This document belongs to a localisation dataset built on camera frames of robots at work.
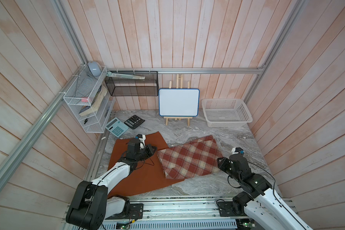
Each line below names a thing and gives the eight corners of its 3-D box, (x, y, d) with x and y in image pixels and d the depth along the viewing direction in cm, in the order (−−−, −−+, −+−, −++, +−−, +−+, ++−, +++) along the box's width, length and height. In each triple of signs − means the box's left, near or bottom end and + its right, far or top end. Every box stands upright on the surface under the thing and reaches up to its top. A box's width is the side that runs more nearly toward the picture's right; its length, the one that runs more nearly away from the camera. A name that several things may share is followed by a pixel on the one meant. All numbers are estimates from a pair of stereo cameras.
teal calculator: (106, 128, 111) (104, 126, 108) (117, 120, 117) (116, 117, 114) (117, 137, 105) (116, 135, 103) (129, 128, 111) (128, 125, 109)
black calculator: (124, 124, 114) (124, 122, 112) (135, 115, 120) (134, 113, 118) (134, 130, 110) (133, 128, 108) (144, 121, 116) (143, 119, 114)
